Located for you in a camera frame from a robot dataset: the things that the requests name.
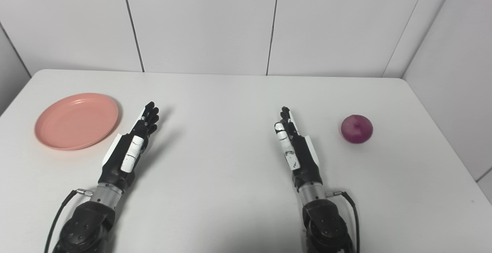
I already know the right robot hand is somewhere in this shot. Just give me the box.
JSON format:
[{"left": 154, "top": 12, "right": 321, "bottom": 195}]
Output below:
[{"left": 274, "top": 107, "right": 323, "bottom": 193}]

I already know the red onion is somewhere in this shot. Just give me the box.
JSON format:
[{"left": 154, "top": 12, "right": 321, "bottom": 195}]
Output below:
[{"left": 341, "top": 114, "right": 374, "bottom": 144}]

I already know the pink plate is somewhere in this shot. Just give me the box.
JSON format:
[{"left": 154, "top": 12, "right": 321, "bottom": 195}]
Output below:
[{"left": 34, "top": 93, "right": 120, "bottom": 151}]

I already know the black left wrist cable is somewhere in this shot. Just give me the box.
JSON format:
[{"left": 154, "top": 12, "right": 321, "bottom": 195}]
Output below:
[{"left": 43, "top": 188, "right": 94, "bottom": 253}]

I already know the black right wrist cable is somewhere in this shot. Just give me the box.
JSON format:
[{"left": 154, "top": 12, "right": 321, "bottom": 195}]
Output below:
[{"left": 326, "top": 191, "right": 361, "bottom": 253}]

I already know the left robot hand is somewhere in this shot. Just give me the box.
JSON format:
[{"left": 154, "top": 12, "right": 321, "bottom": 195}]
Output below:
[{"left": 98, "top": 102, "right": 160, "bottom": 192}]

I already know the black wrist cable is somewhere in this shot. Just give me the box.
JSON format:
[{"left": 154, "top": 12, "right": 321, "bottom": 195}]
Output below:
[
  {"left": 43, "top": 188, "right": 94, "bottom": 253},
  {"left": 326, "top": 191, "right": 361, "bottom": 253}
]

